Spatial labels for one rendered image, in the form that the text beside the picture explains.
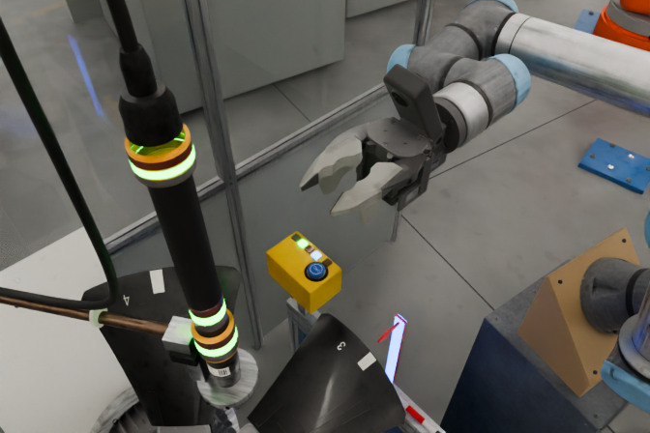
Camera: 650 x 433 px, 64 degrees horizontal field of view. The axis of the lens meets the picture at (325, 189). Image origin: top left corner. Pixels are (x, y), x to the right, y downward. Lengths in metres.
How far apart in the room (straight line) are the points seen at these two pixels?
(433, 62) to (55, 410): 0.82
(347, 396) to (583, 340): 0.49
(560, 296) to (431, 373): 1.26
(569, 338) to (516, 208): 1.86
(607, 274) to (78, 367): 0.97
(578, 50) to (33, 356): 0.94
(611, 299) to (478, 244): 1.66
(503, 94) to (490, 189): 2.33
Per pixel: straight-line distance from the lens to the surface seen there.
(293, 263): 1.21
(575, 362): 1.18
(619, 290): 1.12
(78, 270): 0.99
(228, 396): 0.64
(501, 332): 1.26
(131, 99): 0.34
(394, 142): 0.58
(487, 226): 2.82
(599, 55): 0.77
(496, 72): 0.71
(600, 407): 1.25
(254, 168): 1.57
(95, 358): 1.02
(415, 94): 0.54
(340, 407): 0.93
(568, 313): 1.13
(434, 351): 2.35
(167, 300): 0.78
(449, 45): 0.78
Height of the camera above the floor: 2.04
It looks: 45 degrees down
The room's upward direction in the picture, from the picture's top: straight up
